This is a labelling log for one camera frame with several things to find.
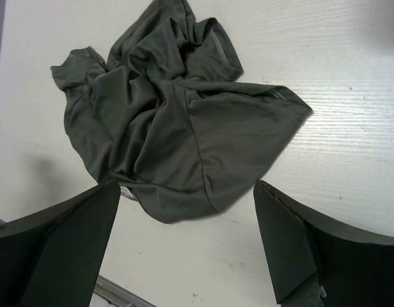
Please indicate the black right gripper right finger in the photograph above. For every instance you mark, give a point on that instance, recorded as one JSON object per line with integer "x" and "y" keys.
{"x": 316, "y": 260}

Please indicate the dark green t-shirt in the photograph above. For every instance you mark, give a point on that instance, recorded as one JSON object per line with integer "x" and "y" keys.
{"x": 166, "y": 115}

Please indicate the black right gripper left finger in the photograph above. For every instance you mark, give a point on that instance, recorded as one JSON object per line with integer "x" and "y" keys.
{"x": 53, "y": 257}

